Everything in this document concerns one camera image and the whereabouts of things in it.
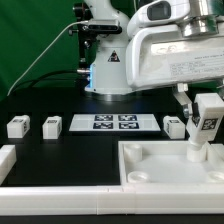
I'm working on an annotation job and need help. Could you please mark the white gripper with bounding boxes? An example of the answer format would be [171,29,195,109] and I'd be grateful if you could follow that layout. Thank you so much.
[126,0,224,118]

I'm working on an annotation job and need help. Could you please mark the white square tabletop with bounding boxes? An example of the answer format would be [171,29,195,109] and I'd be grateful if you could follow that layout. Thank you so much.
[118,141,224,185]

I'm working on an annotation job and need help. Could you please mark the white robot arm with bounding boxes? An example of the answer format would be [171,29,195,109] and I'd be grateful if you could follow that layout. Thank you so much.
[84,0,224,117]

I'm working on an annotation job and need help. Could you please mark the white marker plate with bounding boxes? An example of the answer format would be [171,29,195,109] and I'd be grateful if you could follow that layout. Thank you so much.
[69,114,160,132]

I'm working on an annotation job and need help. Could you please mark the white left block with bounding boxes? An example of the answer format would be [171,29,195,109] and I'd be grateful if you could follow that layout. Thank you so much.
[0,145,17,185]

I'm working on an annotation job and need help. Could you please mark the white front rail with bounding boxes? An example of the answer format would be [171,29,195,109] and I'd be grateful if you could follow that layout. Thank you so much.
[0,184,224,216]

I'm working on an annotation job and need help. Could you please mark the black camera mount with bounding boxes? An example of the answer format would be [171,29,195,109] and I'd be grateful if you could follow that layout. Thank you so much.
[69,3,96,78]

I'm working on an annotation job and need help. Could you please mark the black cable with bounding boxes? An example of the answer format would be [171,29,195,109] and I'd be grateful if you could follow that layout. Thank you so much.
[11,69,81,94]

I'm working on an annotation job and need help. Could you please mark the white cable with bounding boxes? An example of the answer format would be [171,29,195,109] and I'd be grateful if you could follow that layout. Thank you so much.
[6,20,89,97]

